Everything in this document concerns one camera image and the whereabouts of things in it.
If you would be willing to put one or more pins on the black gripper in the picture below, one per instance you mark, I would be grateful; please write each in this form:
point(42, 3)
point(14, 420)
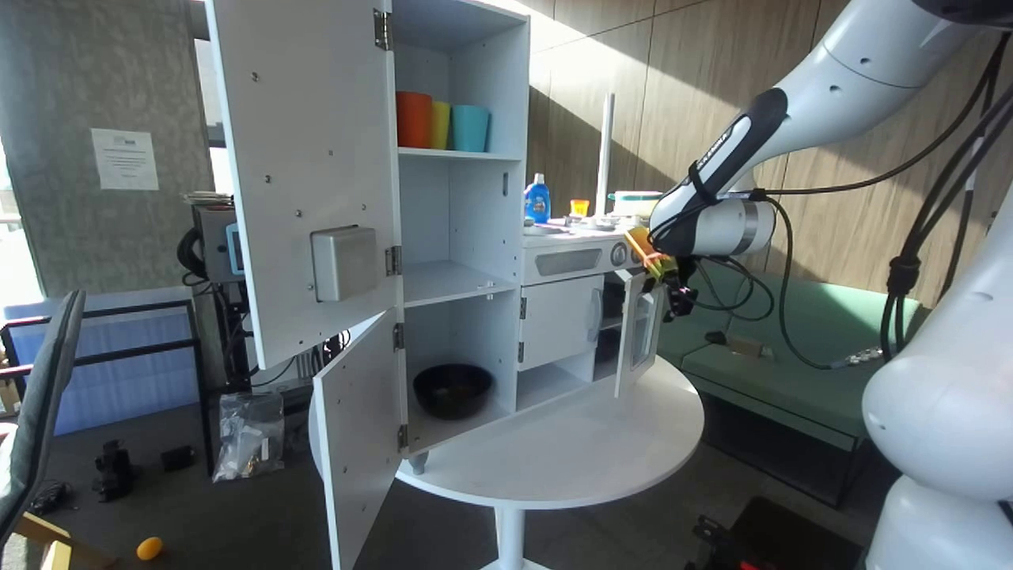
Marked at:
point(678, 283)

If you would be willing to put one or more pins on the white oven door with window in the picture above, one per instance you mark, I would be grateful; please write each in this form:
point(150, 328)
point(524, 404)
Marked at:
point(626, 337)

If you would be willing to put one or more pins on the small white cabinet door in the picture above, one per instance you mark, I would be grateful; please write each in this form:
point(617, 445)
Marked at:
point(558, 322)

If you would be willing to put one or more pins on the white door with grey swoosh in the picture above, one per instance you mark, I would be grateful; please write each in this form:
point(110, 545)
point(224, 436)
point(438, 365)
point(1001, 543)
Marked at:
point(359, 445)

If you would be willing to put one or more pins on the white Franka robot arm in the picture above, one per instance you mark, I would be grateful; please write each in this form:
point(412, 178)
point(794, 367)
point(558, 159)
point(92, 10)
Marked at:
point(844, 75)

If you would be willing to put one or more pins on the white toy kitchen cabinet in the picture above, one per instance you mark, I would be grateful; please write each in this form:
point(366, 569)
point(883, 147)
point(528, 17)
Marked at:
point(462, 209)

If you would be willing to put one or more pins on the yellow cup in cabinet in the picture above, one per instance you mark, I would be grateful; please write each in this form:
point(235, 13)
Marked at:
point(441, 127)

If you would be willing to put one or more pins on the toy pot with teal lid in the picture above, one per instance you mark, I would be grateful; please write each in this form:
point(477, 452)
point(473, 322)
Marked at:
point(633, 208)

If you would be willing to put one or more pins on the small yellow toy cup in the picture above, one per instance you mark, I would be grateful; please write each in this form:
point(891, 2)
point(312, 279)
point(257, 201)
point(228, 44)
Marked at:
point(579, 209)

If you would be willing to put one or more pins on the white vertical pole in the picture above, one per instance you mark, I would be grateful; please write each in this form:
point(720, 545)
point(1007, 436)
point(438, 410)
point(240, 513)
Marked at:
point(605, 147)

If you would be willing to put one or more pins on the blue bottle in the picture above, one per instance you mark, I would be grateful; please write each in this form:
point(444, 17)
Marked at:
point(537, 204)

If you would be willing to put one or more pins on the black bowl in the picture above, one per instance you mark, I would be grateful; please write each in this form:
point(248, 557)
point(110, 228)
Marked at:
point(453, 392)

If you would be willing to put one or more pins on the teal cup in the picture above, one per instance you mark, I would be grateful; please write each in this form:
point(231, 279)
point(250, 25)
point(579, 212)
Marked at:
point(473, 127)

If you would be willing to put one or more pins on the black floor case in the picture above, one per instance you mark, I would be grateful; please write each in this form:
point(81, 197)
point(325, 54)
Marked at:
point(779, 540)

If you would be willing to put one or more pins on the orange cup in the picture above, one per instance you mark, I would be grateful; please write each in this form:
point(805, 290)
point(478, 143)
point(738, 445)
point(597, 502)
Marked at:
point(416, 119)

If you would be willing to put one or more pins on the clear plastic bag with parts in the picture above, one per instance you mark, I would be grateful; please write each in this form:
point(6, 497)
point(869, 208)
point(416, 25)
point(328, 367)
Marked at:
point(248, 437)

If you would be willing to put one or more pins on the equipment cart with screen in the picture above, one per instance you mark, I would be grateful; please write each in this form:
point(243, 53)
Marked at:
point(216, 253)

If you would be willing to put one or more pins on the small black flat gadget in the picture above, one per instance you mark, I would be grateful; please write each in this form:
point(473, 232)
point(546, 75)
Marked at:
point(179, 458)

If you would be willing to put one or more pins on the white paper notice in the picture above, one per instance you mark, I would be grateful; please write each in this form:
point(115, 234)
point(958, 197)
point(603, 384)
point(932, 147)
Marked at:
point(123, 159)

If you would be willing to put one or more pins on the orange ball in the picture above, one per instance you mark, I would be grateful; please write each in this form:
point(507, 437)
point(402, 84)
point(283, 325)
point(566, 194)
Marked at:
point(150, 549)

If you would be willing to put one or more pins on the black block gadget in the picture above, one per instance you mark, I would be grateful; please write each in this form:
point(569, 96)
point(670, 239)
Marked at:
point(110, 474)

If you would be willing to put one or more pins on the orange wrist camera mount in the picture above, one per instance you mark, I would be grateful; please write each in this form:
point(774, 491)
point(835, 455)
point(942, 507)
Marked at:
point(647, 252)

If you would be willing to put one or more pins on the round white pedestal table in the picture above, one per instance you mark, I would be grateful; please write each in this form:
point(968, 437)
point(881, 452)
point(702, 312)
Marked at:
point(589, 445)

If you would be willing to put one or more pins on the blue panel with dark frame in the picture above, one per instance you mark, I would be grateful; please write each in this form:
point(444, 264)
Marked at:
point(127, 367)

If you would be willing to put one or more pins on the wooden frame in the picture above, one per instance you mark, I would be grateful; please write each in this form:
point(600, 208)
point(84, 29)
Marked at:
point(42, 543)

